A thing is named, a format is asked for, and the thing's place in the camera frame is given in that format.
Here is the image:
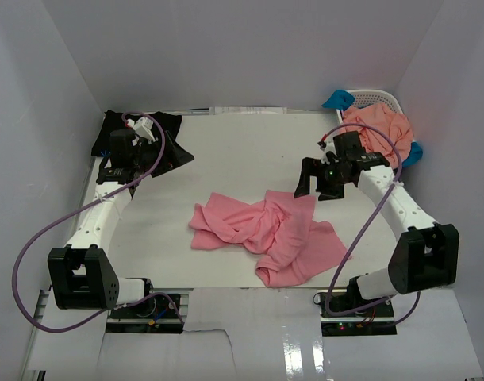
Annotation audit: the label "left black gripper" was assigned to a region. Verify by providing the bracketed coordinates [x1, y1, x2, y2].
[132, 131, 194, 178]

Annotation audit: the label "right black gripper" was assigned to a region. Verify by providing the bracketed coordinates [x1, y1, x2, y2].
[294, 158, 351, 202]

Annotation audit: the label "pink t shirt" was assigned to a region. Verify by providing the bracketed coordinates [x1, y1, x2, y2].
[189, 190, 347, 288]

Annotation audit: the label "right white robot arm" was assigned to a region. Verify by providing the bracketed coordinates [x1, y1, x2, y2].
[294, 131, 459, 317]

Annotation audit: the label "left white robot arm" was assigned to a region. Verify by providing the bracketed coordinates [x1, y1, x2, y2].
[48, 128, 194, 317]

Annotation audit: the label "folded black t shirt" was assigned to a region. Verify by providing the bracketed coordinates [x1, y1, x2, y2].
[90, 110, 183, 160]

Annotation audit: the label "white paper sheets at back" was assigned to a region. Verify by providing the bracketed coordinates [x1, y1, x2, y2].
[169, 106, 287, 116]

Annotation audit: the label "blue t shirt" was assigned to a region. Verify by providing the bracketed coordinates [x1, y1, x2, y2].
[322, 90, 423, 167]

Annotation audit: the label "white perforated laundry basket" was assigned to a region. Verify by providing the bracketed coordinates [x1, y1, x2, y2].
[347, 89, 403, 114]

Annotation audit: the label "salmon orange t shirt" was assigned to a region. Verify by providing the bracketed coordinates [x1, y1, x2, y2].
[337, 102, 414, 169]

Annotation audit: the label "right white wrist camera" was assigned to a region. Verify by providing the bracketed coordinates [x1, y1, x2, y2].
[317, 135, 337, 164]

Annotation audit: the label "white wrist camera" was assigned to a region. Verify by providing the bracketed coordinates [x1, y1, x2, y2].
[126, 117, 156, 142]
[317, 135, 337, 164]

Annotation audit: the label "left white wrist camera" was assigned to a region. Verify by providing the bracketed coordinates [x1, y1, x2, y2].
[126, 117, 156, 142]

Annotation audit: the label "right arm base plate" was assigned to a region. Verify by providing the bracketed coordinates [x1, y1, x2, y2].
[313, 290, 397, 337]

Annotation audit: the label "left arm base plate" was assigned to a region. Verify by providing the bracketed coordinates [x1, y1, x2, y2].
[106, 292, 187, 334]

